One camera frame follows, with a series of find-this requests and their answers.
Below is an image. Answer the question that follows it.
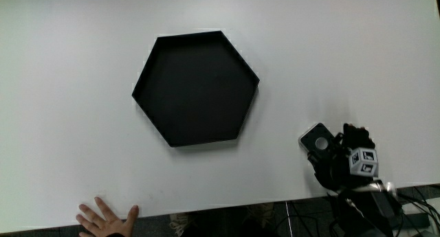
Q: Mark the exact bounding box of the person's right hand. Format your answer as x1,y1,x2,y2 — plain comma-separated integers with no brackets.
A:
307,122,381,192

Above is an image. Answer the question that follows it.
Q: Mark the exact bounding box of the white desk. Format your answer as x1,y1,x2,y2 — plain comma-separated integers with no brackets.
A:
0,0,440,234

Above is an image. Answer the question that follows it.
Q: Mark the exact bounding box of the person's right forearm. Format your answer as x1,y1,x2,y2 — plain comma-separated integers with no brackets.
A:
329,180,404,237

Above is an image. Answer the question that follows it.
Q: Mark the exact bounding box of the person's left hand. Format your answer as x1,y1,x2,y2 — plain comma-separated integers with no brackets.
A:
76,196,140,237

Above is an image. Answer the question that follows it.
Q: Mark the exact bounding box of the black speaker with silver edge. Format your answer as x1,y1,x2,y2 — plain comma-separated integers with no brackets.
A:
298,122,336,156

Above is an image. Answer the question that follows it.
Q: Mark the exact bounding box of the black hexagonal tray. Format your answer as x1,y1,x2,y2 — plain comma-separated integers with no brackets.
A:
131,30,261,148

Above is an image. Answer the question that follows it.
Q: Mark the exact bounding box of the beige shoe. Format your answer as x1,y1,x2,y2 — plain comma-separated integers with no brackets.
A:
246,203,276,228
168,212,194,237

